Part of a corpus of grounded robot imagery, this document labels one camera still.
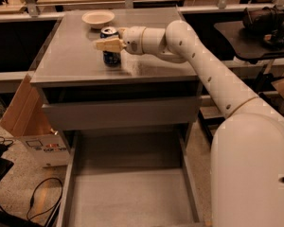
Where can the grey drawer cabinet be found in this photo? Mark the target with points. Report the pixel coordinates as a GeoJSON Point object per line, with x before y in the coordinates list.
{"type": "Point", "coordinates": [72, 71]}

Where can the open grey middle drawer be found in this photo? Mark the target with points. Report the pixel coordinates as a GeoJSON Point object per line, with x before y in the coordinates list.
{"type": "Point", "coordinates": [136, 180]}

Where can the open cardboard box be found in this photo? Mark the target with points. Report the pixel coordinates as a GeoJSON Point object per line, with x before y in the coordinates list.
{"type": "Point", "coordinates": [25, 120]}

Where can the grey top drawer front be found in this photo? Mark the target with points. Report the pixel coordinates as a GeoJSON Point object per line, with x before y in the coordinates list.
{"type": "Point", "coordinates": [122, 114]}

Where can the black side table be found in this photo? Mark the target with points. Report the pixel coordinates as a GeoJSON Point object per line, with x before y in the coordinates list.
{"type": "Point", "coordinates": [234, 38]}

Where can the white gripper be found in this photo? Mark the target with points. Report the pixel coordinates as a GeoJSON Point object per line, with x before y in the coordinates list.
{"type": "Point", "coordinates": [133, 40]}

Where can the blue pepsi can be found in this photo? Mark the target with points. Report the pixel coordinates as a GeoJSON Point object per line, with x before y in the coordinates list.
{"type": "Point", "coordinates": [110, 58]}

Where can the white paper bowl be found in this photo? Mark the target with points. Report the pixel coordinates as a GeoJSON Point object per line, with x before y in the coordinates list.
{"type": "Point", "coordinates": [97, 19]}

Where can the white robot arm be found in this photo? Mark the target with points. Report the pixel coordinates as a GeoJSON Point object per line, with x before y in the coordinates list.
{"type": "Point", "coordinates": [247, 151]}

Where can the dark device on table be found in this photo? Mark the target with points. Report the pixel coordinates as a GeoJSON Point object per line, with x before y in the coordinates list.
{"type": "Point", "coordinates": [267, 23]}

